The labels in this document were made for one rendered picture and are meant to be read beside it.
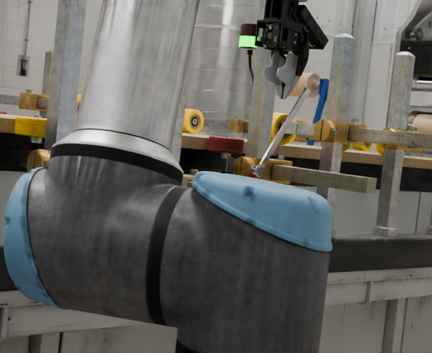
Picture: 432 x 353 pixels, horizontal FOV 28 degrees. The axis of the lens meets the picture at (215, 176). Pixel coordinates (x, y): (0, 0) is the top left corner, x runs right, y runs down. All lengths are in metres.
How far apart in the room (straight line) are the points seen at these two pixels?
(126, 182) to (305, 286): 0.21
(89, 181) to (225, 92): 4.89
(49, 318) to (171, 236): 0.75
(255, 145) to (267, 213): 1.01
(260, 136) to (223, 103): 3.95
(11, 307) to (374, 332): 1.44
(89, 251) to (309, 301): 0.23
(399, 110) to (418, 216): 0.60
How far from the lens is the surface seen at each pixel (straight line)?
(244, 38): 1.89
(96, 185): 0.91
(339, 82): 2.04
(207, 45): 5.84
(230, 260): 0.86
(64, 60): 1.52
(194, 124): 2.89
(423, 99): 4.37
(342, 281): 2.16
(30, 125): 1.64
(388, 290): 2.34
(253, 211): 0.85
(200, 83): 5.84
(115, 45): 0.98
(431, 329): 3.00
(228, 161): 1.96
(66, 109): 1.53
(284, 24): 1.74
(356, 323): 2.65
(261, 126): 1.84
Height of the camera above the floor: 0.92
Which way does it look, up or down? 3 degrees down
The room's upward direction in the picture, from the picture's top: 6 degrees clockwise
